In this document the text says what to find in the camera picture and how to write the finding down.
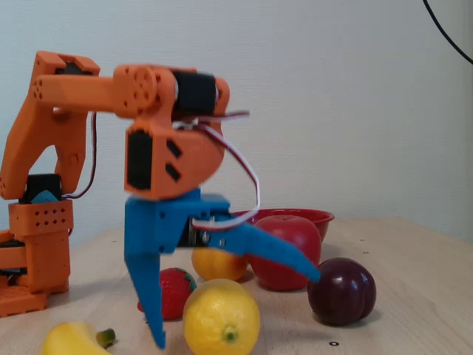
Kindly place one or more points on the red speckled bowl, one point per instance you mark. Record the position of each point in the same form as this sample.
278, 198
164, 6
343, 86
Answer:
325, 222

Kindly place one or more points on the red toy apple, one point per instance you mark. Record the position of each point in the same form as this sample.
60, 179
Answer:
303, 233

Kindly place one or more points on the yellow toy banana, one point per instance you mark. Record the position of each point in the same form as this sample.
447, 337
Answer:
70, 340

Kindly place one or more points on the dark purple toy plum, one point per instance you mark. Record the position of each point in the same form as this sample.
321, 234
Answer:
341, 292

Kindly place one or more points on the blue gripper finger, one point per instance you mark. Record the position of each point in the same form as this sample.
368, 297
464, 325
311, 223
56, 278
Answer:
258, 244
148, 281

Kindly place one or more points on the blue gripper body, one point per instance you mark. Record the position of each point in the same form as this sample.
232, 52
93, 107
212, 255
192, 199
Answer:
162, 225

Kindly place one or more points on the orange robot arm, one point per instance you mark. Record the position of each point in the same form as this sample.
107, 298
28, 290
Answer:
92, 88

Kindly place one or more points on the yellow toy lemon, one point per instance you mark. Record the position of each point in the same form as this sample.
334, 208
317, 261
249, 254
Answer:
218, 314

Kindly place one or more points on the red toy strawberry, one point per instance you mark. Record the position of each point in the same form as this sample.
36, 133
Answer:
177, 292

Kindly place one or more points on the orange toy peach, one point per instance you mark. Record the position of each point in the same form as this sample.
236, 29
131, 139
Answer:
218, 266

